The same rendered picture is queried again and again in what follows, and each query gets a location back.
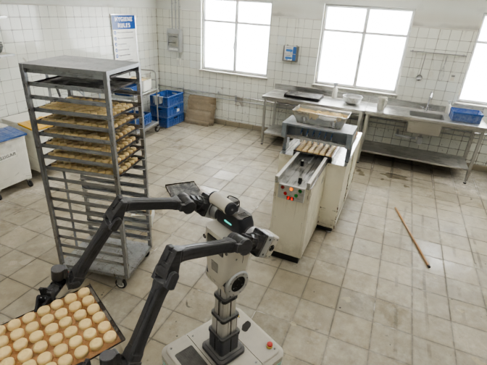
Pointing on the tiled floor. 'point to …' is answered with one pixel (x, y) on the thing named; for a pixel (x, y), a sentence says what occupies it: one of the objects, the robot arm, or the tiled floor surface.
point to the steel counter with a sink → (435, 120)
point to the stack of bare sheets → (183, 188)
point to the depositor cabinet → (340, 182)
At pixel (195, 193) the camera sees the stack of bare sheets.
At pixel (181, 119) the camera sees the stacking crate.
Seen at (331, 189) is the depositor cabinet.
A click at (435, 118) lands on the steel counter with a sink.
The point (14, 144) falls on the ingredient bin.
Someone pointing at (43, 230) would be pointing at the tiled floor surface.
